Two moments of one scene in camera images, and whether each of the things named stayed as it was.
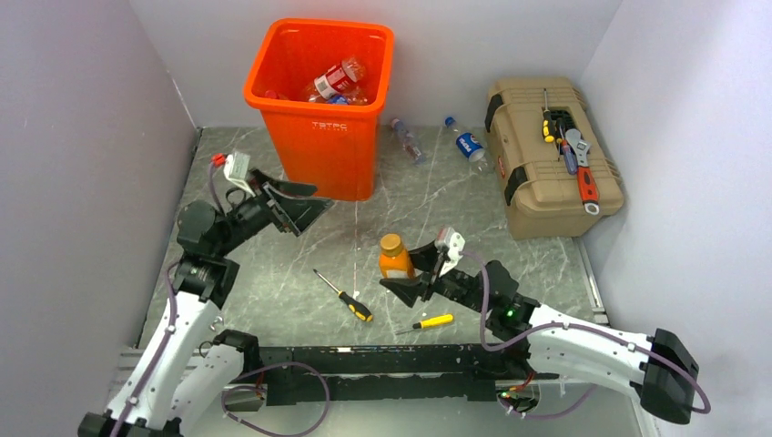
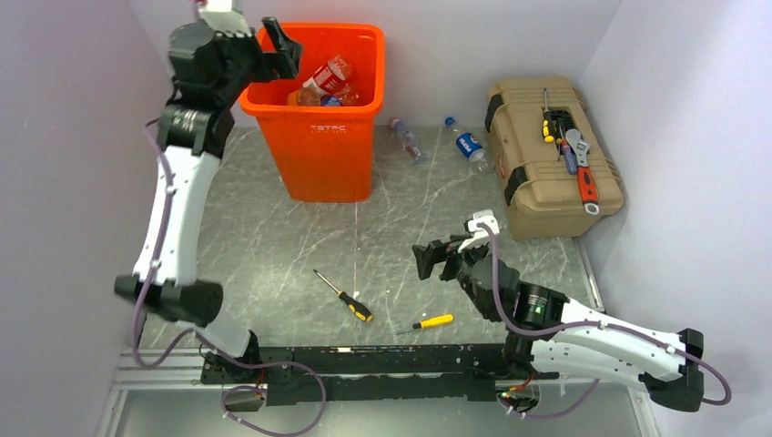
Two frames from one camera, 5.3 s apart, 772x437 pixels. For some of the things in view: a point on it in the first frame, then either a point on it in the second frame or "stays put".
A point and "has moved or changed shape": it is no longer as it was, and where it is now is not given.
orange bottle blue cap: x=394 y=261 → x=305 y=96
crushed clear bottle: x=409 y=141 stays put
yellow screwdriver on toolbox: x=546 y=127 stays put
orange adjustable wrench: x=586 y=183 stays put
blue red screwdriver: x=569 y=157 stays put
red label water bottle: x=341 y=79 has moved or changed shape
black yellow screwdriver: x=354 y=308 stays put
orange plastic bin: x=321 y=86 stays put
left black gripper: x=303 y=212 → x=273 y=66
